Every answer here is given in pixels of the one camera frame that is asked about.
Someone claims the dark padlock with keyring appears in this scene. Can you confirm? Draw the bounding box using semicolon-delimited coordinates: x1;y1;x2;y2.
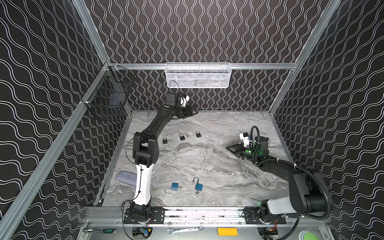
180;134;191;141

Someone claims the black padlock with key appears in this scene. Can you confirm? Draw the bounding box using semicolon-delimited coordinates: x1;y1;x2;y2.
162;137;174;145

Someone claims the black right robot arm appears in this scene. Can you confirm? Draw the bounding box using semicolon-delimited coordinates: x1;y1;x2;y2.
226;137;334;220

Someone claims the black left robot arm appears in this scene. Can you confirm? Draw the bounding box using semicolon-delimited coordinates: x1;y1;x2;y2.
127;93;198;223

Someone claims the blue padlock right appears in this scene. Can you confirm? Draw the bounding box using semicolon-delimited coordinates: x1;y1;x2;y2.
193;177;203;197

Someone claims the blue padlock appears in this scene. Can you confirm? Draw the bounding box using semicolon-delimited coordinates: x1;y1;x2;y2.
165;183;183;195
193;177;203;197

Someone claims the blue padlock left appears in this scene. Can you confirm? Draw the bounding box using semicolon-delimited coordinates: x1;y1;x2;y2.
165;183;183;195

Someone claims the yellow label plate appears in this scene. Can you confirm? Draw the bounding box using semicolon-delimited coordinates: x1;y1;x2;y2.
218;228;238;237

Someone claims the grey cloth pad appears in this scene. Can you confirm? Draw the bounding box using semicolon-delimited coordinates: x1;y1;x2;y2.
116;171;137;187

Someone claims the silver open-end wrench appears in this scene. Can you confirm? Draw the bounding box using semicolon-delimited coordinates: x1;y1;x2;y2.
167;226;205;236

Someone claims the green round button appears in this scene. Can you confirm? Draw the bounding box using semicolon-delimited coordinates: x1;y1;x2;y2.
299;231;319;240

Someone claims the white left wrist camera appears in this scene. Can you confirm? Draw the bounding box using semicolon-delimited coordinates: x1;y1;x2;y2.
178;95;190;108

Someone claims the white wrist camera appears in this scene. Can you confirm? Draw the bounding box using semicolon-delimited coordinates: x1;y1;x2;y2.
240;133;252;148
178;95;190;108

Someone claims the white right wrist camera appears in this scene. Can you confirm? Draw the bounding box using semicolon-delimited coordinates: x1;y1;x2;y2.
240;133;252;148

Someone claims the white wire mesh basket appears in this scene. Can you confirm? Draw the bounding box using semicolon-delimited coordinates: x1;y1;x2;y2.
165;62;232;89

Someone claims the black wire mesh basket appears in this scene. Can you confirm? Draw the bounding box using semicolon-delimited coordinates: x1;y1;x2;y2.
80;62;132;123

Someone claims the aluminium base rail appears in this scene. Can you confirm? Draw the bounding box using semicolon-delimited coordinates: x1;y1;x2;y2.
80;206;328;226

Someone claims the green handled screwdriver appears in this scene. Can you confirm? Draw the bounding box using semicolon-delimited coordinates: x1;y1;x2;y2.
83;228;117;234

